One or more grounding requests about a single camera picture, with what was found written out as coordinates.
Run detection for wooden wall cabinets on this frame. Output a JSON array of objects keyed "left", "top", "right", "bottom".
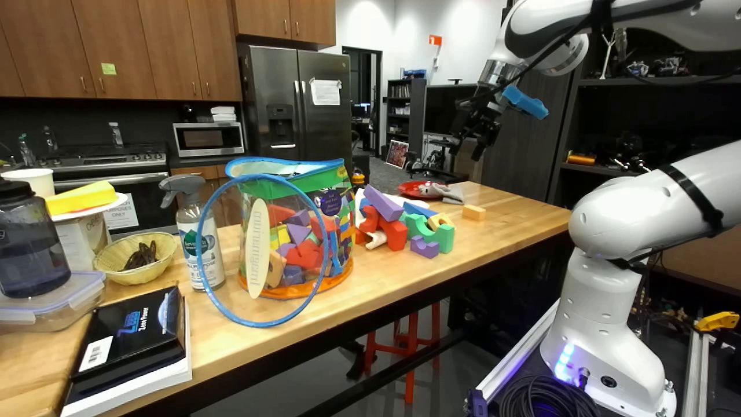
[{"left": 0, "top": 0, "right": 337, "bottom": 100}]

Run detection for black box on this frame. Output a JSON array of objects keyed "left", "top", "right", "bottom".
[{"left": 68, "top": 286, "right": 187, "bottom": 400}]

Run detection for microwave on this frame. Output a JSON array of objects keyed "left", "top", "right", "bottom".
[{"left": 172, "top": 121, "right": 246, "bottom": 159}]

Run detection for grey cloth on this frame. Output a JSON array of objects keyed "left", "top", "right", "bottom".
[{"left": 418, "top": 182, "right": 465, "bottom": 205}]

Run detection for yellow clamp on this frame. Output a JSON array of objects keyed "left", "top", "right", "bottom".
[{"left": 694, "top": 311, "right": 741, "bottom": 333}]

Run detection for dark pods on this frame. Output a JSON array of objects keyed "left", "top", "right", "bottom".
[{"left": 123, "top": 240, "right": 159, "bottom": 271}]

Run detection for spray bottle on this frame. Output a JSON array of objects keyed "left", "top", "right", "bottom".
[{"left": 159, "top": 174, "right": 227, "bottom": 292}]

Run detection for white plate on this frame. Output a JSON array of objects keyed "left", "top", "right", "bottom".
[{"left": 50, "top": 192, "right": 130, "bottom": 222}]

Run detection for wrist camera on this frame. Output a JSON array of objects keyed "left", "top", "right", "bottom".
[{"left": 501, "top": 85, "right": 549, "bottom": 120}]

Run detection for stove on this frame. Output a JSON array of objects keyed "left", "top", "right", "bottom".
[{"left": 35, "top": 143, "right": 178, "bottom": 238}]

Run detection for framed picture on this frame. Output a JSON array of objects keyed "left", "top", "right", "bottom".
[{"left": 386, "top": 140, "right": 410, "bottom": 170}]

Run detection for red stool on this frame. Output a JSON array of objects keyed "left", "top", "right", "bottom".
[{"left": 363, "top": 301, "right": 442, "bottom": 405}]

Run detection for green foam block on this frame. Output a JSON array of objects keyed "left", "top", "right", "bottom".
[{"left": 404, "top": 213, "right": 456, "bottom": 254}]

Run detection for clear plastic container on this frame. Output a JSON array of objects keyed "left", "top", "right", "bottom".
[{"left": 0, "top": 270, "right": 107, "bottom": 334}]

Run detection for coil of black cable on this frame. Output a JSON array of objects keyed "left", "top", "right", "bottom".
[{"left": 498, "top": 375, "right": 601, "bottom": 417}]

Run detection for red foam arch block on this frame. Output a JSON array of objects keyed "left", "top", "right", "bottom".
[{"left": 358, "top": 205, "right": 380, "bottom": 234}]

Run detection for red plate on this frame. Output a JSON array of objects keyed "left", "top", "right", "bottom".
[{"left": 397, "top": 180, "right": 447, "bottom": 200}]

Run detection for dark shelving unit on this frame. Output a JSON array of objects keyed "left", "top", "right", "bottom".
[{"left": 547, "top": 26, "right": 741, "bottom": 209}]

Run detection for white book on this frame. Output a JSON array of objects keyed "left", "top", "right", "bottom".
[{"left": 60, "top": 297, "right": 193, "bottom": 417}]

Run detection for heap of foam blocks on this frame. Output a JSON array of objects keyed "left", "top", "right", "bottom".
[{"left": 265, "top": 185, "right": 355, "bottom": 288}]

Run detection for black monitor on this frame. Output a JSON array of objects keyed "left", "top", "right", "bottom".
[{"left": 424, "top": 83, "right": 479, "bottom": 138}]

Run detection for dark water bottle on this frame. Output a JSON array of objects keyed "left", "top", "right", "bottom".
[{"left": 0, "top": 179, "right": 72, "bottom": 299}]

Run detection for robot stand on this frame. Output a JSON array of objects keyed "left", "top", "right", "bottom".
[{"left": 467, "top": 298, "right": 741, "bottom": 417}]

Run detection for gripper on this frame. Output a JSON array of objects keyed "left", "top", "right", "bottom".
[{"left": 449, "top": 98, "right": 503, "bottom": 163}]

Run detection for small purple foam block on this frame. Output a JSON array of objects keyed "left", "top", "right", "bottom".
[{"left": 409, "top": 235, "right": 440, "bottom": 259}]

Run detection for black bookshelf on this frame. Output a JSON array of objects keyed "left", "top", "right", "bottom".
[{"left": 386, "top": 78, "right": 427, "bottom": 158}]

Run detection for white carton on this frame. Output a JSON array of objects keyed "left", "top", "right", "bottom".
[{"left": 54, "top": 213, "right": 112, "bottom": 272}]

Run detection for wicker bowl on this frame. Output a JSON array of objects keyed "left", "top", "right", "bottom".
[{"left": 93, "top": 231, "right": 179, "bottom": 286}]

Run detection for blue foam block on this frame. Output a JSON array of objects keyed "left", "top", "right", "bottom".
[{"left": 402, "top": 200, "right": 439, "bottom": 220}]

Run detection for white cup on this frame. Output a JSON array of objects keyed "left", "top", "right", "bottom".
[{"left": 1, "top": 168, "right": 56, "bottom": 199}]

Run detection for clear toy bag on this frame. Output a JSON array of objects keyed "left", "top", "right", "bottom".
[{"left": 196, "top": 156, "right": 357, "bottom": 329}]

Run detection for long purple foam block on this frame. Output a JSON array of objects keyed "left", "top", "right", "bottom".
[{"left": 362, "top": 185, "right": 405, "bottom": 222}]

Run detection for yellow sponge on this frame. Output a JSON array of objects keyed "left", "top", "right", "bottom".
[{"left": 45, "top": 180, "right": 120, "bottom": 217}]

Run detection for steel refrigerator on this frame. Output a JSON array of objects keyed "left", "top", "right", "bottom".
[{"left": 237, "top": 44, "right": 354, "bottom": 174}]

